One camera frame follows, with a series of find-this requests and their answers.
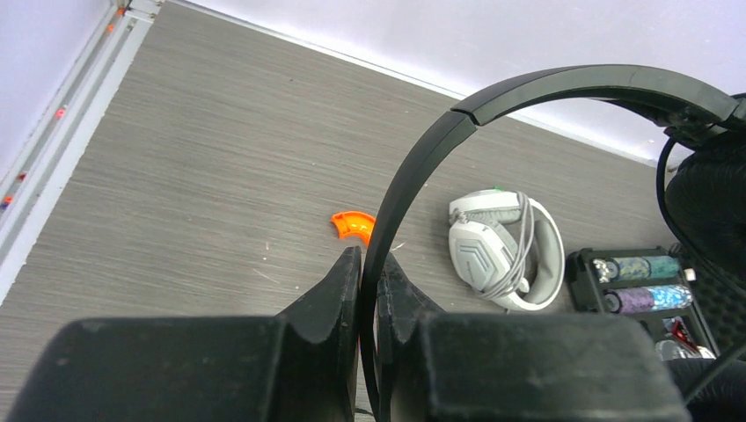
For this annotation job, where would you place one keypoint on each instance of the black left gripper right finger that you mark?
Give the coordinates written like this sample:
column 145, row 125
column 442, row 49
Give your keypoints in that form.
column 433, row 365

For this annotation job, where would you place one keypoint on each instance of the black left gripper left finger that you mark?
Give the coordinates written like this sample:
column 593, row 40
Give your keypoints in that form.
column 298, row 365

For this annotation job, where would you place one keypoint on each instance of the large white grey headphones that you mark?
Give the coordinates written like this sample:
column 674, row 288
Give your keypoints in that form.
column 507, row 247

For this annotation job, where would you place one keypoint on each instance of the black on-ear headphones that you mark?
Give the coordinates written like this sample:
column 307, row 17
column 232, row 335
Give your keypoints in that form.
column 690, row 111

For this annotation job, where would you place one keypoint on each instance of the orange curved plastic piece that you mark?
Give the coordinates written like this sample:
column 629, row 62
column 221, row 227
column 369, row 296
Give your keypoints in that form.
column 353, row 224

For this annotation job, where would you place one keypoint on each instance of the purple poker chip row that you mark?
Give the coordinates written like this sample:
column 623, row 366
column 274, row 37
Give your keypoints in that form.
column 628, row 300

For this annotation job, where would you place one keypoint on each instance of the blue poker chip row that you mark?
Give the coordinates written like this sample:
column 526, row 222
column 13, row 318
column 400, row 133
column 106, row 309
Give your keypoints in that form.
column 666, row 297

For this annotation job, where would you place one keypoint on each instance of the red black triangular button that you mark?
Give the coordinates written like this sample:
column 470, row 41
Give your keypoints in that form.
column 680, row 332

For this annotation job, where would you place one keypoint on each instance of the black poker chip case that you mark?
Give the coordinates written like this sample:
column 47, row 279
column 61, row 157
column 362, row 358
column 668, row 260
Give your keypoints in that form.
column 687, row 315

